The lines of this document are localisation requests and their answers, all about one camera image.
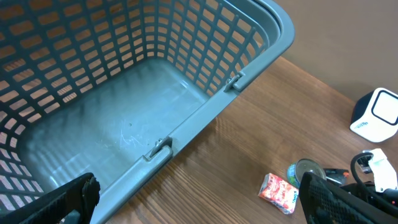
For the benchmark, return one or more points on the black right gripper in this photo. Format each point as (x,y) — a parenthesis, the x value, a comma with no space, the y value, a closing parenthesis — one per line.
(389,196)

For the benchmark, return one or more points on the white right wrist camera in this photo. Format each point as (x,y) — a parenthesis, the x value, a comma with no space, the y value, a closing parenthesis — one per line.
(385,176)

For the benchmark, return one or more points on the grey plastic mesh basket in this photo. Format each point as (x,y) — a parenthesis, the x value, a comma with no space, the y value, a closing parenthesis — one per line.
(119,87)

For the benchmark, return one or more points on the white barcode scanner box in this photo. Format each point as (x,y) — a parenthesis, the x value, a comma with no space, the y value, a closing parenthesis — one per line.
(374,115)

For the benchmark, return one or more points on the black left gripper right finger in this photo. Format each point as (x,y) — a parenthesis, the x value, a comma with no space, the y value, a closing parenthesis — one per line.
(323,203)

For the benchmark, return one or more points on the round metal tin can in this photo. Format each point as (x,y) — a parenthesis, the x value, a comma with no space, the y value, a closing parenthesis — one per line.
(296,171)

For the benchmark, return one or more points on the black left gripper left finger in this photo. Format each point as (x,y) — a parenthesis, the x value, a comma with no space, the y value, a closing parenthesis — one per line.
(73,202)

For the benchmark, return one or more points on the red snack packet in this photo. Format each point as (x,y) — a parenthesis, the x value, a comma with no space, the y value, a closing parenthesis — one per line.
(280,193)

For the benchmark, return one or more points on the black and clear foil pouch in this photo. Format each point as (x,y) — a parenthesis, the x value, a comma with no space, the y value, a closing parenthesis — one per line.
(337,177)

